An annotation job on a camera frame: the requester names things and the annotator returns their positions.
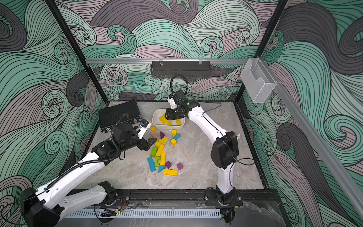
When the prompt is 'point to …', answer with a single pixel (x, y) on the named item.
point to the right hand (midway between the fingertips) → (166, 116)
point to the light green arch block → (157, 158)
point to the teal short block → (177, 136)
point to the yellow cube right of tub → (174, 132)
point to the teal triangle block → (160, 168)
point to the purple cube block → (168, 164)
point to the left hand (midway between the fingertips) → (150, 132)
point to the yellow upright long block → (160, 150)
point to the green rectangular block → (154, 151)
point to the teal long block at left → (151, 164)
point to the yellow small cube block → (173, 142)
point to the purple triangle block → (162, 135)
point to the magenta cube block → (179, 166)
